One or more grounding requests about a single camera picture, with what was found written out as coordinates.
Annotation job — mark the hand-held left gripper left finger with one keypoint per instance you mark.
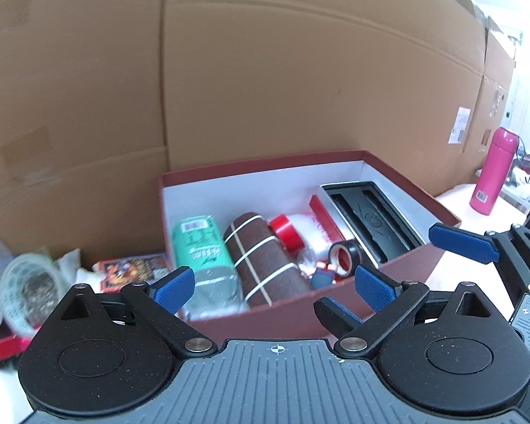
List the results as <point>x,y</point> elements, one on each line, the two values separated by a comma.
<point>174,290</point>

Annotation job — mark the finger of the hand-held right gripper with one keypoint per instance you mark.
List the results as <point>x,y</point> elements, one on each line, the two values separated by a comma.
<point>335,313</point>
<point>463,243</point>

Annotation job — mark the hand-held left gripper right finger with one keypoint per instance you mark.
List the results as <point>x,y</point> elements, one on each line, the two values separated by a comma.
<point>375,289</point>

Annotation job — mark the small toy figure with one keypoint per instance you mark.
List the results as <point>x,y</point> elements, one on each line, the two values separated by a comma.
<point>322,276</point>

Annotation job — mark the black tape roll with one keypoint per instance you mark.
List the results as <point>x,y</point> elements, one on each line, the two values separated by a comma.
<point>353,256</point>

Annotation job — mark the maroon cardboard box container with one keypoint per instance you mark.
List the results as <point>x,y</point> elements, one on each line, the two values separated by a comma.
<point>291,318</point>

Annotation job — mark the bag of white beads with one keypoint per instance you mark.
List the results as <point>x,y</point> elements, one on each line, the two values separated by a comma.
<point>311,234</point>

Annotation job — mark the red tape roll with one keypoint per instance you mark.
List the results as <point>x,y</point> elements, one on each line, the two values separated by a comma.
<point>287,232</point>

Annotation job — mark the pink towel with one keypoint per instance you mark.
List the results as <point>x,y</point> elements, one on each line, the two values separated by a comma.
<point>468,269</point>

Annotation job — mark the red printed snack packet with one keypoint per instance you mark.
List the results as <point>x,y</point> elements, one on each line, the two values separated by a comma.
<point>128,271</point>

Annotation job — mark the pink water bottle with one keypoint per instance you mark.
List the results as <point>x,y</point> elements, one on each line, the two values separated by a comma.
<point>492,172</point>

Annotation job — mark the brown roll with white stripes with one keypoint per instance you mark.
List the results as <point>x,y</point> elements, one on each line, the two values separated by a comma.
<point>265,260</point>

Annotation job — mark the crumpled white paper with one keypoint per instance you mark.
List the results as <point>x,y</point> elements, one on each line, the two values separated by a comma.
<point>77,269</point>

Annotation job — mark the white shipping label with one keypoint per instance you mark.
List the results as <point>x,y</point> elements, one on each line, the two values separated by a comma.
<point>459,126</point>

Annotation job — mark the clear plastic cup in bag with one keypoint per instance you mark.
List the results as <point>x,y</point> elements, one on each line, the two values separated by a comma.
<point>31,287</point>

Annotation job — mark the red flat box lid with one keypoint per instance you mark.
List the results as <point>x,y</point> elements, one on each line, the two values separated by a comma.
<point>2,348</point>

